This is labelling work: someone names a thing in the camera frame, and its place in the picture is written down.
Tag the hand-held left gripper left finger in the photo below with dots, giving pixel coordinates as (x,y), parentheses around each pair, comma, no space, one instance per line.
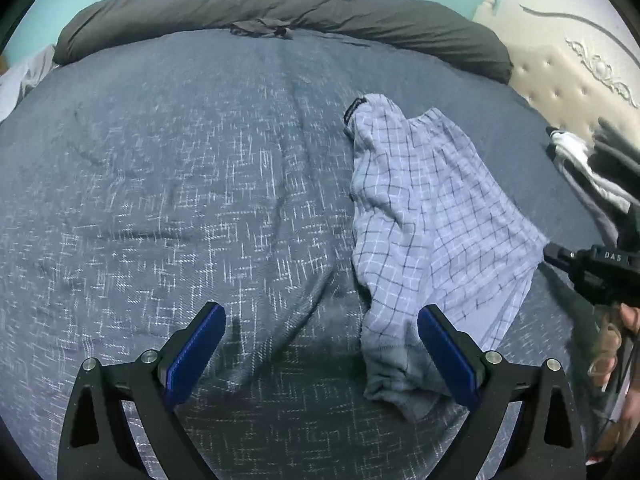
(197,350)

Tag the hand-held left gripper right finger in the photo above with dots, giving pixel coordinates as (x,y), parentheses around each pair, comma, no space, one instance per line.
(445,355)

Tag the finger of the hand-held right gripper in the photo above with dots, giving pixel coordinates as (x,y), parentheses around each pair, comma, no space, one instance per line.
(560,257)

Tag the light blue plaid shorts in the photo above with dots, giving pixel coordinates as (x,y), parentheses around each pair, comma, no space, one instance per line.
(425,200)

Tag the person's right hand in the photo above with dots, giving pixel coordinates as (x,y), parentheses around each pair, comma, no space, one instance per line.
(612,350)

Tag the white striped folded garment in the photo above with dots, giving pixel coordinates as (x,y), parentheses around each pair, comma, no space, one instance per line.
(575,149)

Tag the grey folded sweater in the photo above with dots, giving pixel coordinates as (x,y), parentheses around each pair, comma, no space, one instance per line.
(620,152)

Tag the blue bed sheet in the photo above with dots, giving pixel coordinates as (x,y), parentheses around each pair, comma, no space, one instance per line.
(175,185)

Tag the cream tufted headboard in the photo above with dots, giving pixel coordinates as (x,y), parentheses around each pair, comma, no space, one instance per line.
(575,75)

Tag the light grey sheet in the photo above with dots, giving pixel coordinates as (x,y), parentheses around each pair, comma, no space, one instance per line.
(25,80)

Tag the dark grey rolled duvet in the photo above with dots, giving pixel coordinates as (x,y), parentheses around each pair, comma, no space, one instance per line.
(300,7)

